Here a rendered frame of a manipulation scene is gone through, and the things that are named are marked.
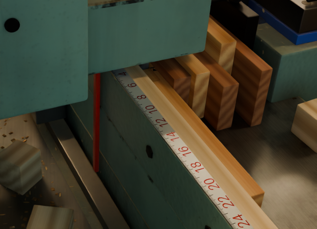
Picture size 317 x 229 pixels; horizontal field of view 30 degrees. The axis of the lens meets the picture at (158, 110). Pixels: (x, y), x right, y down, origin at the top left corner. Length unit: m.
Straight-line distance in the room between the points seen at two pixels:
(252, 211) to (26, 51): 0.20
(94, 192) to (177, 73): 0.16
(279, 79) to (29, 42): 0.28
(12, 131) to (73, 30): 0.30
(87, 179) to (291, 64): 0.25
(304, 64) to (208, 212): 0.25
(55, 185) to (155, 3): 0.25
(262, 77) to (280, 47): 0.06
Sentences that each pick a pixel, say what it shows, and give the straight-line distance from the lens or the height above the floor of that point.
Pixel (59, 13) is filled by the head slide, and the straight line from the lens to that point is 0.45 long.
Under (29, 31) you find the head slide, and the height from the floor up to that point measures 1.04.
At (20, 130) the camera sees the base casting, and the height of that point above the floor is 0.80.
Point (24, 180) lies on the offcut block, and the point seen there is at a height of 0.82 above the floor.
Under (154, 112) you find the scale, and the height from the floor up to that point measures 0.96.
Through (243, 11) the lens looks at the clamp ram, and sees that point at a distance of 0.60.
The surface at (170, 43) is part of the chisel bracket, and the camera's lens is 0.55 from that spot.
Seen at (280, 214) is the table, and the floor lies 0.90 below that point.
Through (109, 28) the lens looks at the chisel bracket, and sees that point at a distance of 0.51.
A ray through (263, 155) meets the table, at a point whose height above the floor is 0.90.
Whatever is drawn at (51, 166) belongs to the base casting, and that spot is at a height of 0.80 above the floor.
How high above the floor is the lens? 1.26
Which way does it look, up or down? 36 degrees down
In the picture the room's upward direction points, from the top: 5 degrees clockwise
